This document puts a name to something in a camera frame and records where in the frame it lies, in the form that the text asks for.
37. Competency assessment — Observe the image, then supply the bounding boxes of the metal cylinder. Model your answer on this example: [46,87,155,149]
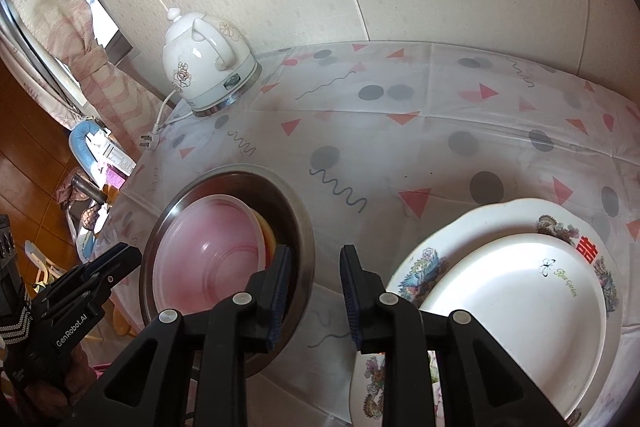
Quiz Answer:
[70,173,108,206]

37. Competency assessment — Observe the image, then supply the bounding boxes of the stainless steel bowl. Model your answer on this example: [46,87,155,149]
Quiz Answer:
[138,164,316,380]

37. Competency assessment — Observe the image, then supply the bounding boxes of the yellow plastic bowl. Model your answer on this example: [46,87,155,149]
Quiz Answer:
[252,212,278,268]

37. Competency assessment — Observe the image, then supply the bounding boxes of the red plastic cup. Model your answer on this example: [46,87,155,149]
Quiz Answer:
[150,194,273,313]

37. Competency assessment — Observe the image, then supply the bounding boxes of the white carton box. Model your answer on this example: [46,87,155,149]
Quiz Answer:
[97,139,137,175]

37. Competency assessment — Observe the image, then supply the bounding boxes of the large bird-patterned white plate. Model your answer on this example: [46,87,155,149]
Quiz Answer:
[348,198,626,427]

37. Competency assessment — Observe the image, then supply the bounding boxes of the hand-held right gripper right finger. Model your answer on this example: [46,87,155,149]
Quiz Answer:
[340,244,571,427]

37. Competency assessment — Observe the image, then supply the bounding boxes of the patterned white tablecloth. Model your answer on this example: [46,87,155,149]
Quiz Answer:
[100,41,640,427]

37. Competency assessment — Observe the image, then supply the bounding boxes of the pink patterned curtain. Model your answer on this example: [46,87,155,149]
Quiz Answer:
[0,0,146,158]

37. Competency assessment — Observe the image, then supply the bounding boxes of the white ceramic electric kettle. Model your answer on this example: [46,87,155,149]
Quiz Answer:
[161,7,262,118]

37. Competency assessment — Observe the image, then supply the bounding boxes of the person's left hand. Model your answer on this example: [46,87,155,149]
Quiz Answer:
[22,344,103,415]

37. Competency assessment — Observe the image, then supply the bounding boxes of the white rose-print plate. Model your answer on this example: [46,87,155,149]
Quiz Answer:
[419,233,608,427]

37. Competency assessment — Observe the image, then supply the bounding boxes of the white kettle power cord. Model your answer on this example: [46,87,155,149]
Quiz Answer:
[140,89,181,154]

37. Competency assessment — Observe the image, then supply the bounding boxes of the blue padded object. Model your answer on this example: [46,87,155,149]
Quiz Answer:
[69,121,108,178]

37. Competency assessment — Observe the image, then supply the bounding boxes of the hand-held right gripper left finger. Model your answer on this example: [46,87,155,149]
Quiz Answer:
[92,244,293,427]

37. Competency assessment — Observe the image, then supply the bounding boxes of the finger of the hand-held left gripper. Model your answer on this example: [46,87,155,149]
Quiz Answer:
[80,242,144,276]
[69,255,144,304]

